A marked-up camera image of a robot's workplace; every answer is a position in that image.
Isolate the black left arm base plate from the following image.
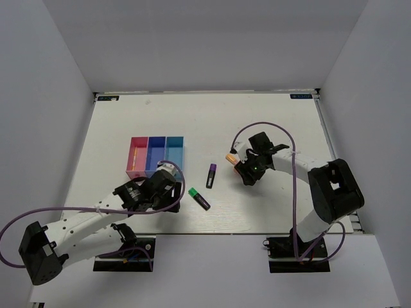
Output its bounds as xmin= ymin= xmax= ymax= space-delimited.
xmin=93 ymin=236 xmax=156 ymax=273

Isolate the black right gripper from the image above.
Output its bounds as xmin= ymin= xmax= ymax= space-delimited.
xmin=235 ymin=151 xmax=268 ymax=186

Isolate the green cap black highlighter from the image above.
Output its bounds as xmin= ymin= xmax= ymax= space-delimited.
xmin=188 ymin=187 xmax=211 ymax=211

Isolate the thin pink highlighter pen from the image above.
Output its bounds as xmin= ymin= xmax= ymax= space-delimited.
xmin=131 ymin=147 xmax=137 ymax=170

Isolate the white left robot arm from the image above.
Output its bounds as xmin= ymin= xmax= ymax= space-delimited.
xmin=19 ymin=170 xmax=182 ymax=286

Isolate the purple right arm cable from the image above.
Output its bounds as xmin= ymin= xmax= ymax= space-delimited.
xmin=229 ymin=121 xmax=347 ymax=264

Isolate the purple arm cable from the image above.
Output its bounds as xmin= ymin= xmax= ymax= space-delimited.
xmin=229 ymin=121 xmax=347 ymax=264
xmin=0 ymin=160 xmax=186 ymax=269

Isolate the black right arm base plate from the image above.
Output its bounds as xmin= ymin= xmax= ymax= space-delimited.
xmin=261 ymin=236 xmax=331 ymax=275

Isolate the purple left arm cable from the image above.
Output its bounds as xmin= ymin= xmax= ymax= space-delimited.
xmin=0 ymin=160 xmax=186 ymax=269

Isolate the left corner table label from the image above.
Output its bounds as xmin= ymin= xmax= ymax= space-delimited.
xmin=97 ymin=96 xmax=119 ymax=101

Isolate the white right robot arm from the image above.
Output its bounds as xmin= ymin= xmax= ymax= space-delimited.
xmin=230 ymin=132 xmax=365 ymax=256

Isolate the corner table label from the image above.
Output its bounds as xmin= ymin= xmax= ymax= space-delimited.
xmin=97 ymin=96 xmax=119 ymax=101
xmin=290 ymin=93 xmax=313 ymax=99

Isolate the light blue plastic drawer bin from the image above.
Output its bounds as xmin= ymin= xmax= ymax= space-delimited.
xmin=164 ymin=137 xmax=184 ymax=171

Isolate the pink plastic drawer bin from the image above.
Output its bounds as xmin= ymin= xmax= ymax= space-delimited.
xmin=126 ymin=137 xmax=148 ymax=180

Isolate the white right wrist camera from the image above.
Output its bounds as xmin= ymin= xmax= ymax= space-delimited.
xmin=230 ymin=141 xmax=249 ymax=163

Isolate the purple cap black highlighter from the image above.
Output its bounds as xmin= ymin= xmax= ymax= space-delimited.
xmin=205 ymin=164 xmax=216 ymax=189

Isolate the yellow cap pink highlighter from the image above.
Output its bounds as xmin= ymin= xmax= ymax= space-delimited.
xmin=225 ymin=153 xmax=238 ymax=165

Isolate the right corner table label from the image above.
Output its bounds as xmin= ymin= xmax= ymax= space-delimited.
xmin=290 ymin=93 xmax=313 ymax=99

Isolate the dark blue plastic drawer bin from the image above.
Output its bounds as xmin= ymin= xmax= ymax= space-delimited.
xmin=145 ymin=137 xmax=166 ymax=177

